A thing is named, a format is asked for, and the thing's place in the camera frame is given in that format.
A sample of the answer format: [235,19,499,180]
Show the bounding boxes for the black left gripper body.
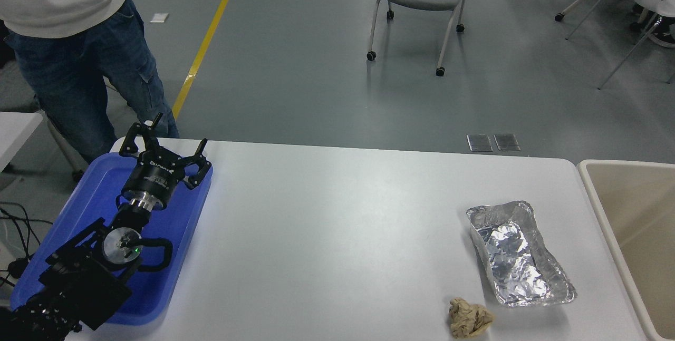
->
[121,150,187,210]

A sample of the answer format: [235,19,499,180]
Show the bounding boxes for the blue plastic tray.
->
[9,151,214,327]

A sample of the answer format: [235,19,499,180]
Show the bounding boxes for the small white table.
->
[0,111,43,191]

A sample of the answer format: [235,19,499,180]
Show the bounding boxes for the person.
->
[0,0,180,165]

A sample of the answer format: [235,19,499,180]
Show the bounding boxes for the black jacket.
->
[0,21,14,67]

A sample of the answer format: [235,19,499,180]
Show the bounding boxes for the metal floor plate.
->
[493,133,521,151]
[466,133,493,152]

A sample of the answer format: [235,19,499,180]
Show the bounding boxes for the crumpled tan paper ball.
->
[448,297,495,339]

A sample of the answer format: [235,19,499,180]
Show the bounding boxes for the crumpled silver foil tray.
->
[465,200,577,308]

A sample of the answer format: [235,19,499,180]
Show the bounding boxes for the large pale bin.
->
[577,160,675,341]

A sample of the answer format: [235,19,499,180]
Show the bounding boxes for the grey metal-legged chair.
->
[597,12,675,90]

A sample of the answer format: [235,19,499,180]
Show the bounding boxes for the black shoe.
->
[648,29,675,49]

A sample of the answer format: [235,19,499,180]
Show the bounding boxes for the black cable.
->
[0,202,53,258]

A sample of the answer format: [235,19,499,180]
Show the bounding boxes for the black cable plug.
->
[5,258,30,281]

